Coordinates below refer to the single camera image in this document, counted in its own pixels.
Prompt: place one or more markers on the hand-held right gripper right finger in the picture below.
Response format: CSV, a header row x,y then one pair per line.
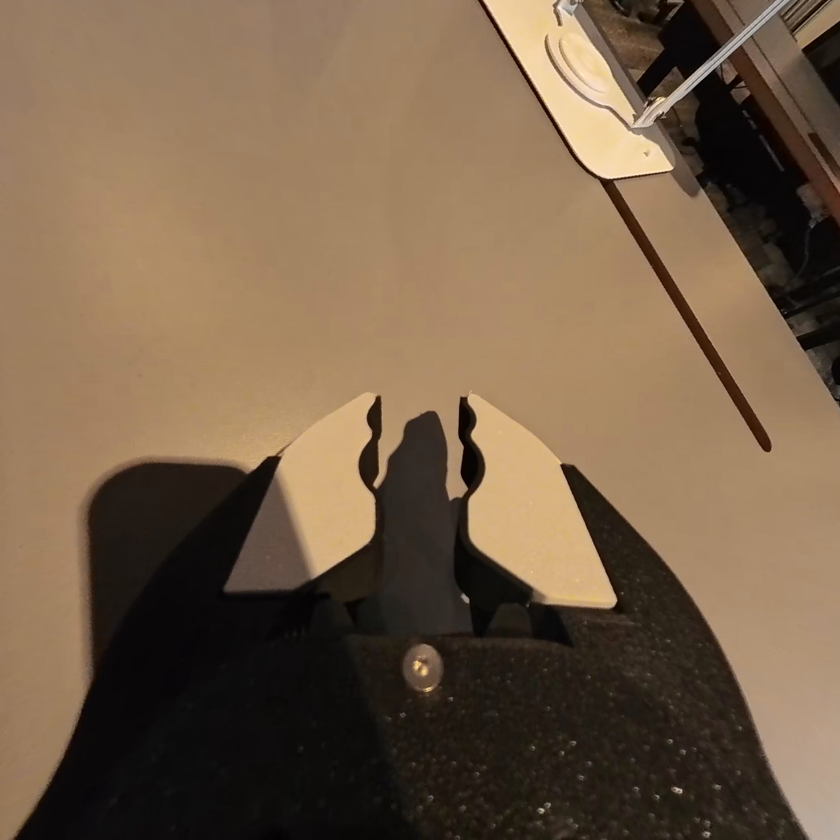
x,y
531,525

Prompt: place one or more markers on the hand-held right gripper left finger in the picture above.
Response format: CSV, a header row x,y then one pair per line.
x,y
308,505

